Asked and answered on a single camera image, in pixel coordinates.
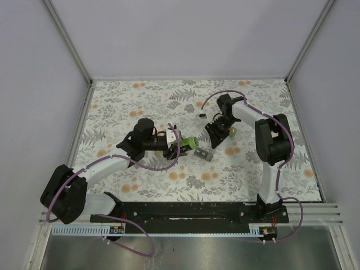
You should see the right aluminium corner post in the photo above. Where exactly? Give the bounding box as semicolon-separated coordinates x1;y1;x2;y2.
285;0;337;86

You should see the green pill bottle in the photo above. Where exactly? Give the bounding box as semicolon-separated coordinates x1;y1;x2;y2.
180;137;199;151

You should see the floral table mat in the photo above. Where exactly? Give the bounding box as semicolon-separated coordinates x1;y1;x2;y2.
73;79;321;202

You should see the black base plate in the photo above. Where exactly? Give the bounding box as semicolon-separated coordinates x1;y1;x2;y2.
108;202;289;228

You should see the left aluminium corner post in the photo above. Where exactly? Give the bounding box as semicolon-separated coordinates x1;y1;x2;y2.
41;0;93;85

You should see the green bottle cap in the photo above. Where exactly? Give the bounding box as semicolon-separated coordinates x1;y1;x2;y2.
229;127;237;137

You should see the white cable duct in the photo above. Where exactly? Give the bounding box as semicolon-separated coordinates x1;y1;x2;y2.
52;223;263;237

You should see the grey weekly pill organizer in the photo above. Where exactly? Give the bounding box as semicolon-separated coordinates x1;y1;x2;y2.
193;147;214;162

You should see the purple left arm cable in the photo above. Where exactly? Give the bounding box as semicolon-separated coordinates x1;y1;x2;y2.
46;123;182;257

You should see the aluminium frame rail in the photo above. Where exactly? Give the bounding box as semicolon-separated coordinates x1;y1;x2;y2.
39;202;344;226

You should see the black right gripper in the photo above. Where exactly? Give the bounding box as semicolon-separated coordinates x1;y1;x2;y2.
205;116;238;150

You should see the aluminium corner post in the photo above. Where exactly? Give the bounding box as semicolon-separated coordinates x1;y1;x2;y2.
285;0;337;86
41;0;93;85

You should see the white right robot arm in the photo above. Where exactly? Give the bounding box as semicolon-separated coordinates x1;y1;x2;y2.
205;90;294;223

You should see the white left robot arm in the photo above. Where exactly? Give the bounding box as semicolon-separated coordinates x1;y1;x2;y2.
40;118;182;224

